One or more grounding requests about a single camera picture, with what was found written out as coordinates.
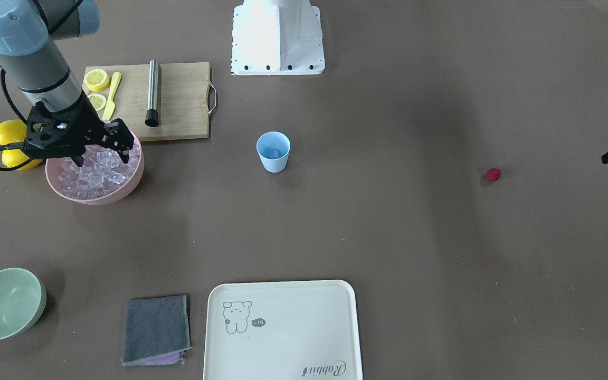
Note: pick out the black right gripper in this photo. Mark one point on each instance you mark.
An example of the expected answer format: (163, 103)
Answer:
(86, 128)

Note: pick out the clear ice cubes pile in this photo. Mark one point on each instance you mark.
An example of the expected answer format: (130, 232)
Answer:
(102, 173)

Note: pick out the red strawberry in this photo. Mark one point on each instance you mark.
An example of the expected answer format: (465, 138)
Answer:
(493, 174)

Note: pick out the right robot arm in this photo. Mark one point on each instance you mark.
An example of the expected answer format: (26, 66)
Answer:
(29, 56)

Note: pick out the light blue cup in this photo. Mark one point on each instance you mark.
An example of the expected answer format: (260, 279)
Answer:
(273, 148)

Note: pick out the yellow plastic knife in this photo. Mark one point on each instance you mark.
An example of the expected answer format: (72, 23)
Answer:
(110, 107)

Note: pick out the lower lemon slice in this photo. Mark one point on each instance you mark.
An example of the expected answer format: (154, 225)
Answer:
(98, 101)

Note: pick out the lemon slice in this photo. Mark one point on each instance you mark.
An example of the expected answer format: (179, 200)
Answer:
(98, 101)
(97, 80)

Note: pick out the pink bowl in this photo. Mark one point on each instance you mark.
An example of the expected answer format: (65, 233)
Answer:
(52, 168)

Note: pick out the steel muddler black tip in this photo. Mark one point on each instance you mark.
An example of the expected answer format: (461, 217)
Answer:
(152, 118)

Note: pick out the upper lemon slice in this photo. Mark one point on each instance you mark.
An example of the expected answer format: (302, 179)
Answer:
(97, 80)

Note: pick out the lower whole lemon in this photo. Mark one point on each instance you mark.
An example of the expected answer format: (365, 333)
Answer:
(14, 157)

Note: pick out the whole lemon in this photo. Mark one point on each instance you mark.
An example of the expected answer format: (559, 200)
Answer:
(12, 131)
(14, 157)

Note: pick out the upper whole lemon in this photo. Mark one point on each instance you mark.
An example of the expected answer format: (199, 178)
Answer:
(12, 131)

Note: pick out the bamboo cutting board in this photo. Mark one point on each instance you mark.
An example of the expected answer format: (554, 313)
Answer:
(183, 100)

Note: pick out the green bowl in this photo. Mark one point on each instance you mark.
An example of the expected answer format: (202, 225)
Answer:
(22, 301)

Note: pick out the grey folded cloth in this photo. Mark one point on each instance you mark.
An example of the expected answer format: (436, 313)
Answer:
(157, 331)

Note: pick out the cream rabbit tray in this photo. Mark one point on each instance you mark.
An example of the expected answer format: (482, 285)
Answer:
(283, 330)

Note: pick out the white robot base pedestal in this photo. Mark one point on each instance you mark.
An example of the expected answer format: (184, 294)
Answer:
(277, 38)

